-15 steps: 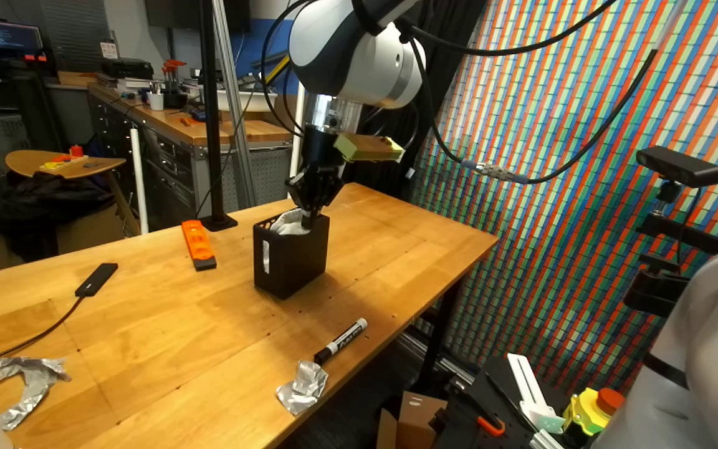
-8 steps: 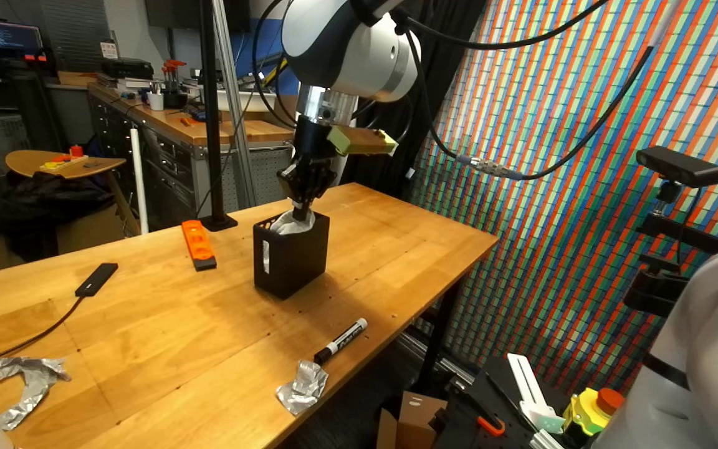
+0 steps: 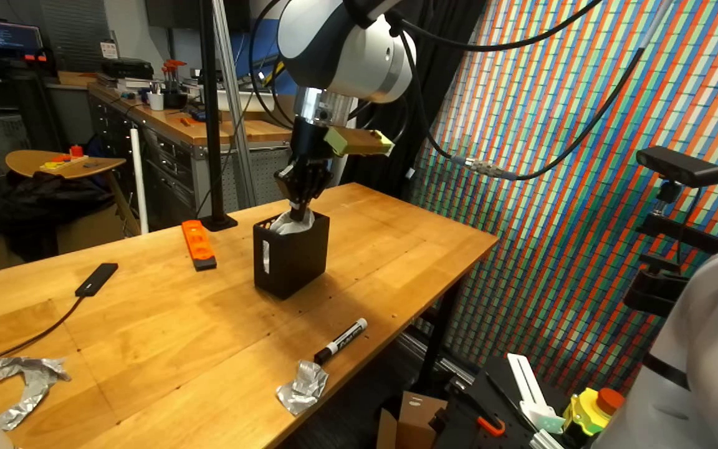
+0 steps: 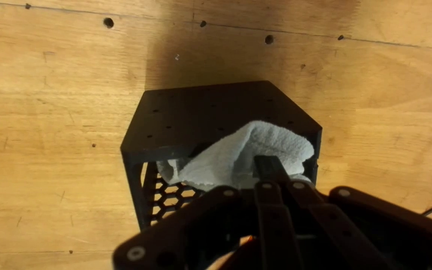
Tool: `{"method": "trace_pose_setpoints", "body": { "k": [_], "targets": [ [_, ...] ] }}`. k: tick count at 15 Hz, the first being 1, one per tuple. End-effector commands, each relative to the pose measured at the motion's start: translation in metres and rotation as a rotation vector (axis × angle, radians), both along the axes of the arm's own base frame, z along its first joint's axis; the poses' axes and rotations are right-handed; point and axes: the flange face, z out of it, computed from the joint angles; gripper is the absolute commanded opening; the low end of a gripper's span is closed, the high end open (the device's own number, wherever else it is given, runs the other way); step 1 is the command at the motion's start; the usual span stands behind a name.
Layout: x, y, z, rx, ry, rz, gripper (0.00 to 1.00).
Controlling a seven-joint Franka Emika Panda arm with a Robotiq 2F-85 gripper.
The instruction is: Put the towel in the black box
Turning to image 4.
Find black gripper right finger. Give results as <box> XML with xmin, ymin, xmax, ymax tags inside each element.
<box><xmin>258</xmin><ymin>155</ymin><xmax>432</xmax><ymax>270</ymax></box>

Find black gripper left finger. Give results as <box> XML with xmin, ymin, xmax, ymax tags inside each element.
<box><xmin>112</xmin><ymin>155</ymin><xmax>270</xmax><ymax>270</ymax></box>

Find white towel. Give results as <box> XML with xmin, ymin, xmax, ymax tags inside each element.
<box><xmin>156</xmin><ymin>119</ymin><xmax>316</xmax><ymax>194</ymax></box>

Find black perforated box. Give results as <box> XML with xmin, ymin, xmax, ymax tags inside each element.
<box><xmin>120</xmin><ymin>80</ymin><xmax>324</xmax><ymax>231</ymax></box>

